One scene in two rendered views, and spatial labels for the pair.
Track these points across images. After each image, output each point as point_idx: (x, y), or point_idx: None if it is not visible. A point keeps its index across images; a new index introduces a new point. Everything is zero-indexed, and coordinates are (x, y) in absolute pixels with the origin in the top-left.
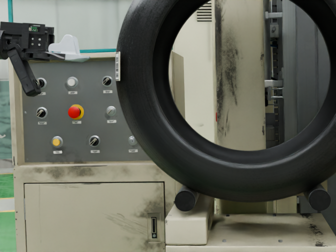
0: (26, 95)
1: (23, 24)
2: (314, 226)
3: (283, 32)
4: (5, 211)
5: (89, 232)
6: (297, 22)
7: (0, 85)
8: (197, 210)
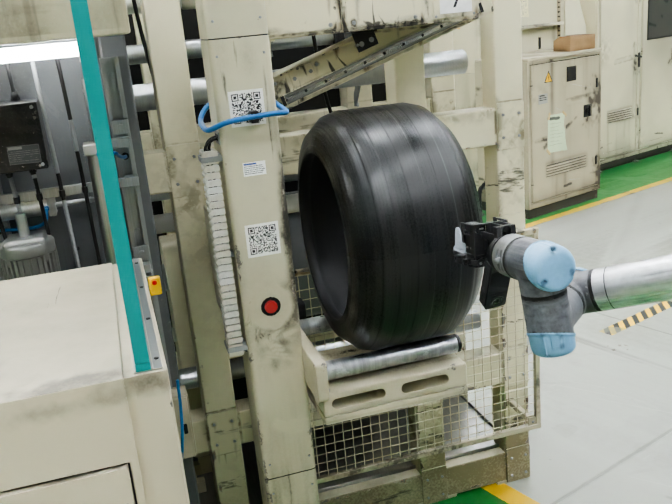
0: (504, 304)
1: (507, 222)
2: (348, 350)
3: (141, 199)
4: None
5: None
6: (148, 184)
7: None
8: (422, 360)
